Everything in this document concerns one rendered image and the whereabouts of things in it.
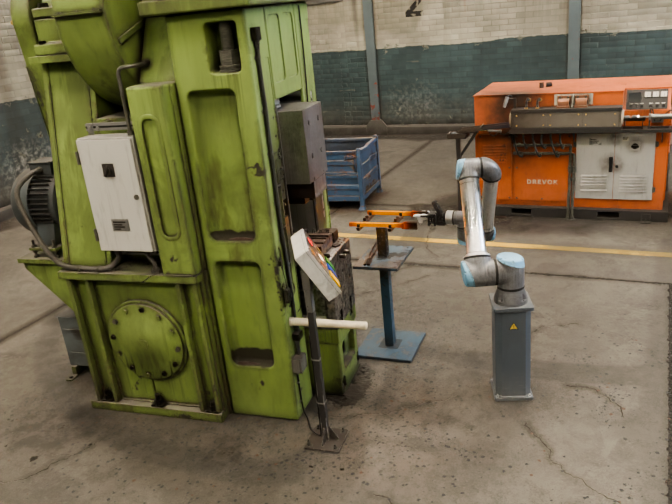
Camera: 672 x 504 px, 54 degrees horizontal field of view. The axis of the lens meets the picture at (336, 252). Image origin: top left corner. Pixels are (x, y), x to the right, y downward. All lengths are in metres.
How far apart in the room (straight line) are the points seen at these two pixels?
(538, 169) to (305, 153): 3.88
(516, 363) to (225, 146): 2.03
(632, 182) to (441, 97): 5.10
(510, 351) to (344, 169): 4.19
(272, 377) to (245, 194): 1.09
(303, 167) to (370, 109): 8.30
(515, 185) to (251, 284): 4.03
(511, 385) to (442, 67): 7.94
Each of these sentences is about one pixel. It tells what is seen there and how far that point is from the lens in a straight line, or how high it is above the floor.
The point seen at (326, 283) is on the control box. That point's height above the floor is 1.02.
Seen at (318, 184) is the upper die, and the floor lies 1.33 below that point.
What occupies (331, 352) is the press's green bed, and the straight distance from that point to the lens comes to 4.06.
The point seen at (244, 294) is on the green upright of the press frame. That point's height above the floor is 0.78.
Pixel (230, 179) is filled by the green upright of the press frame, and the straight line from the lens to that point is 3.59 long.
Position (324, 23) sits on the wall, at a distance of 12.07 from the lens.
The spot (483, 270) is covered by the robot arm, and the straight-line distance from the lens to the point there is 3.74.
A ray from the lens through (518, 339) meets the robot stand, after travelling 3.92.
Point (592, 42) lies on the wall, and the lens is 10.90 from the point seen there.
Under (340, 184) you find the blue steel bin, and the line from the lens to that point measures 7.70.
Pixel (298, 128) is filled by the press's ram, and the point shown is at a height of 1.67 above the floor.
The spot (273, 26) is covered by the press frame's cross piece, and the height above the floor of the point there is 2.19.
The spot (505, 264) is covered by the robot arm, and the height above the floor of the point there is 0.85.
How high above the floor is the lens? 2.28
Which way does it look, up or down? 21 degrees down
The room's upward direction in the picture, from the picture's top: 6 degrees counter-clockwise
